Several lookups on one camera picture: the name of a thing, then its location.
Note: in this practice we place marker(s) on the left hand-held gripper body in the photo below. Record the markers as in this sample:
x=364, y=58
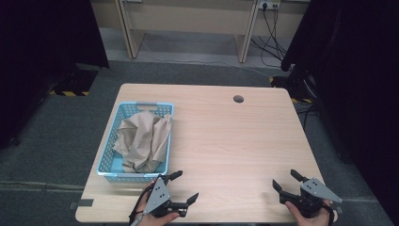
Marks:
x=158, y=196

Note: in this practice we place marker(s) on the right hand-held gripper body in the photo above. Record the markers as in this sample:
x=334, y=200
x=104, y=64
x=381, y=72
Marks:
x=316, y=190

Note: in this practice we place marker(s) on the beige cloth garment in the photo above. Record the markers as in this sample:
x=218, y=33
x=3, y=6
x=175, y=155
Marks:
x=144, y=138

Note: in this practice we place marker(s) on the light blue plastic basket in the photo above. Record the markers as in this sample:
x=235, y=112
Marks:
x=113, y=164

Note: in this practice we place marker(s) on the person's left hand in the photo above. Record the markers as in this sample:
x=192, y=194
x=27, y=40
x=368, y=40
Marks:
x=156, y=221

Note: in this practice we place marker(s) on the person's right hand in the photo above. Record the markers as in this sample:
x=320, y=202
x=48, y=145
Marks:
x=313, y=222

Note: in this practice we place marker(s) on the grey tape strip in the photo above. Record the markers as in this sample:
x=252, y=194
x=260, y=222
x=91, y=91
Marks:
x=83, y=203
x=339, y=209

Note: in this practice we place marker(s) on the black stand base hazard tape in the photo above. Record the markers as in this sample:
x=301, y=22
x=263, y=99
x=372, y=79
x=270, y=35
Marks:
x=75, y=84
x=295, y=88

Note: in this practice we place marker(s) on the black curtain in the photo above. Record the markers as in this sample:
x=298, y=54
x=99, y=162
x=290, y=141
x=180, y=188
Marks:
x=37, y=47
x=354, y=78

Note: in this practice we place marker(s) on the beige wooden desk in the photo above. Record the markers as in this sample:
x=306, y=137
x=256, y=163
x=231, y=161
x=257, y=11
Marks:
x=188, y=19

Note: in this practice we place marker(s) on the white wall power outlet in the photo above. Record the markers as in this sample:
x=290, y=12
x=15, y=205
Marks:
x=269, y=3

